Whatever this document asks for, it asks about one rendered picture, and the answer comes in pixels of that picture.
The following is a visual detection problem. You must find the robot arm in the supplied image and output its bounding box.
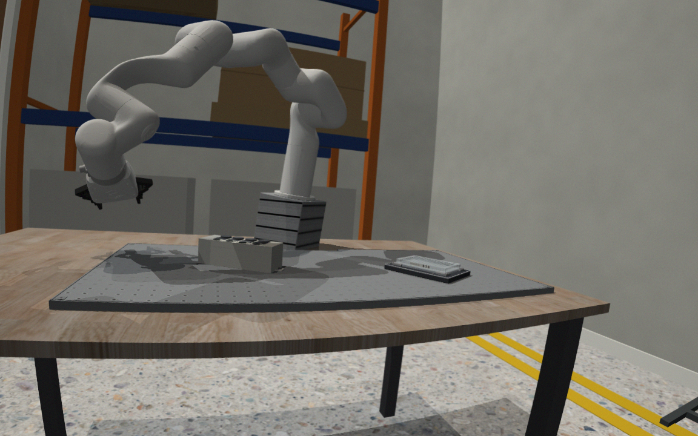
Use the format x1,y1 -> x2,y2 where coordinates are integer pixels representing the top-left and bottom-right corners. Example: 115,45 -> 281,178
75,21 -> 347,201

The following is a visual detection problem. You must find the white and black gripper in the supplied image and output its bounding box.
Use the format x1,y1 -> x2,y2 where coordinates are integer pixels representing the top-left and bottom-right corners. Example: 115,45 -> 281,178
75,160 -> 153,210

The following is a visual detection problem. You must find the cream operator panel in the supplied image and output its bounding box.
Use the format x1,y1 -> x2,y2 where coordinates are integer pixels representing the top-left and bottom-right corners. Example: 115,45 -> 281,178
198,235 -> 285,273

